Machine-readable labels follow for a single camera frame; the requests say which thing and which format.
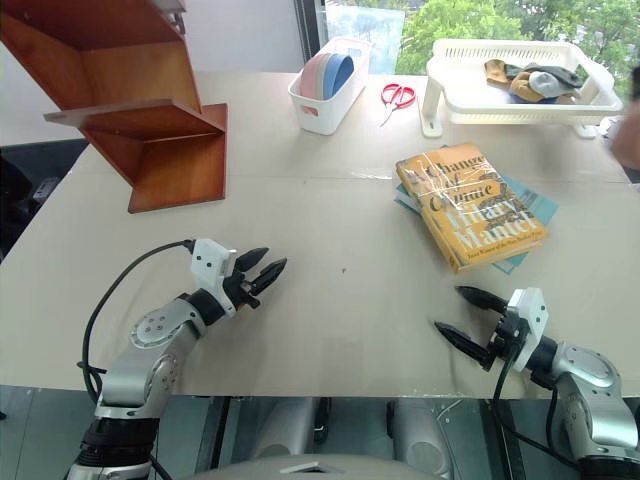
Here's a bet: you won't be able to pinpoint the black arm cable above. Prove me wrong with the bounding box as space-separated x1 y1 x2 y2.
491 343 585 472
78 239 197 480

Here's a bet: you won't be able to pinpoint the pink plate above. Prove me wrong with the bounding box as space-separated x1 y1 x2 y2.
298 52 332 99

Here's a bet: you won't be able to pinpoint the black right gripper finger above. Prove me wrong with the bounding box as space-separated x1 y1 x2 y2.
433 321 494 373
454 285 510 314

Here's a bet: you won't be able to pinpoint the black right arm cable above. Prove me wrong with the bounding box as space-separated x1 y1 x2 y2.
491 343 585 472

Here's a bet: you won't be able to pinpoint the bystander person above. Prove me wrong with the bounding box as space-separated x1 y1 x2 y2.
610 63 640 170

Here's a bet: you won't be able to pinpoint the light grey sock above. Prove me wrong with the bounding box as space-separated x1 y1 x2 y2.
528 70 565 98

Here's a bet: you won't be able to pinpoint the yellow hardcover book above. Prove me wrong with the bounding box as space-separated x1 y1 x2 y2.
395 142 552 275

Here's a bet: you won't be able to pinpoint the wooden shelf unit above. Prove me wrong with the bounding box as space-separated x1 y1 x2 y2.
0 0 229 215

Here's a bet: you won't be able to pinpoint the ochre yellow sock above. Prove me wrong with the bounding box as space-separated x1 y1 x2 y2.
509 72 547 102

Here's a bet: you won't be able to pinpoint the grey rounded robot leg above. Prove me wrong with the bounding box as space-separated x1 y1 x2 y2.
248 397 320 460
391 397 452 477

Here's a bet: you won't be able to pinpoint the teal paperback book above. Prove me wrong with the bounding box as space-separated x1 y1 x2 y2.
392 171 561 275

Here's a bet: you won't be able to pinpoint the silver robot torso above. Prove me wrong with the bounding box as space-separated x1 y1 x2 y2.
185 451 447 480

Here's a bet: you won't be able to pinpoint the white plastic storage bin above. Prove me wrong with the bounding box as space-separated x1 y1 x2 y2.
287 35 374 137

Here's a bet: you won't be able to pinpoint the dark window frame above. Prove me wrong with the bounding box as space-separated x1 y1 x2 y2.
293 0 327 62

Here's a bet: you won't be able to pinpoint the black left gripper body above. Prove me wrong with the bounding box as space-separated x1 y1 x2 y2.
222 267 262 313

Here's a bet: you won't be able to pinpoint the clothes in rack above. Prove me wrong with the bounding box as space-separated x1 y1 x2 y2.
508 62 590 95

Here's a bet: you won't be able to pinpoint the red-handled scissors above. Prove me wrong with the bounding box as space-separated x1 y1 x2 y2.
378 82 418 128

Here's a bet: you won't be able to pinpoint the white plastic drying rack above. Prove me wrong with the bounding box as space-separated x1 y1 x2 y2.
420 38 626 140

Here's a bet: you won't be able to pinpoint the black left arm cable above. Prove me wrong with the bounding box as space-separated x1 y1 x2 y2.
78 239 197 480

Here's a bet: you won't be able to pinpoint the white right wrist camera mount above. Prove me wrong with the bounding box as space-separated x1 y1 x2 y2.
505 286 548 373

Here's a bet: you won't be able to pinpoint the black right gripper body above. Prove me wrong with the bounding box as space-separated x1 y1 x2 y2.
482 308 533 371

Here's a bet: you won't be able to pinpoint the mustard brown sock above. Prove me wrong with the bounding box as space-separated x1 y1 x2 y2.
483 58 512 87

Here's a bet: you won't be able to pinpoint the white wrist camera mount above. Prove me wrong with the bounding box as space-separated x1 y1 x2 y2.
505 286 548 373
190 238 239 318

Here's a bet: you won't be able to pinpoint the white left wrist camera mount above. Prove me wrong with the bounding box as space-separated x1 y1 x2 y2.
190 238 239 318

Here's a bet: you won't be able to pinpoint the blue plate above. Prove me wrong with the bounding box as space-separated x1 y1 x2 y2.
325 53 357 99

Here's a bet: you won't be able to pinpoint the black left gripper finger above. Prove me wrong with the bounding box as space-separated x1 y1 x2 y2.
236 247 271 274
249 257 289 296

